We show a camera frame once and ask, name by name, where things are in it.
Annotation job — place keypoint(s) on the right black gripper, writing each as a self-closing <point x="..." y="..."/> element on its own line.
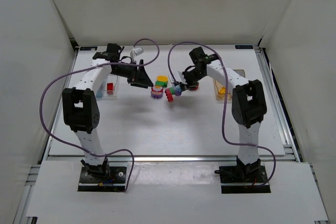
<point x="186" y="79"/>

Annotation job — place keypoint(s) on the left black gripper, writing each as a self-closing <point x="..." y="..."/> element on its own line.
<point x="137" y="74"/>

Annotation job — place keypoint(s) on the purple flower lego piece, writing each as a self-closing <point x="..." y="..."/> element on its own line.
<point x="177" y="91"/>

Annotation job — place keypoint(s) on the red comb lego brick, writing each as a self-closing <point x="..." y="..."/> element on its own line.
<point x="169" y="95"/>

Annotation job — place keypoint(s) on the small red lego brick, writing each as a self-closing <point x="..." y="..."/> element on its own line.
<point x="110" y="87"/>

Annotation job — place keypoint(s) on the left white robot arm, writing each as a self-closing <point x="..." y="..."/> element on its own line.
<point x="80" y="108"/>

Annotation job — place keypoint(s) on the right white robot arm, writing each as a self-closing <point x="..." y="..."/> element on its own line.
<point x="248" y="106"/>

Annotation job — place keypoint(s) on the yellow rounded lego brick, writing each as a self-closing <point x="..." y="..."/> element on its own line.
<point x="162" y="78"/>

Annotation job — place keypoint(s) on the amber transparent container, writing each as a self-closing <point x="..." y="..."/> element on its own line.
<point x="217" y="85"/>

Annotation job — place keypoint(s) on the clear transparent container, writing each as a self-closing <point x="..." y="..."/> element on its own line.
<point x="110" y="78"/>

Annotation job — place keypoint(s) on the blue container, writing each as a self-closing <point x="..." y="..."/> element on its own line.
<point x="99" y="94"/>

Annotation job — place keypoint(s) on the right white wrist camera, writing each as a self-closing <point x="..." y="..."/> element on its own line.
<point x="180" y="77"/>

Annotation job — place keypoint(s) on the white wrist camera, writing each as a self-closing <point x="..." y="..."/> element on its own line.
<point x="180" y="77"/>
<point x="136" y="51"/>

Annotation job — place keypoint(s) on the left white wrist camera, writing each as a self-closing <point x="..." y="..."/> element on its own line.
<point x="136" y="51"/>

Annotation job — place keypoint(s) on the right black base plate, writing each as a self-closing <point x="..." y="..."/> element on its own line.
<point x="234" y="181"/>

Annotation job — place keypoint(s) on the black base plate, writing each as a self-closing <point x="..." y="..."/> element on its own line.
<point x="113" y="181"/>
<point x="234" y="181"/>

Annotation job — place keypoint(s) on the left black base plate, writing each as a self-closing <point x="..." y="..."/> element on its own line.
<point x="113" y="181"/>

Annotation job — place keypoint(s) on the aluminium table frame rail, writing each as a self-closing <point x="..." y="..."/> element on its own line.
<point x="286" y="130"/>

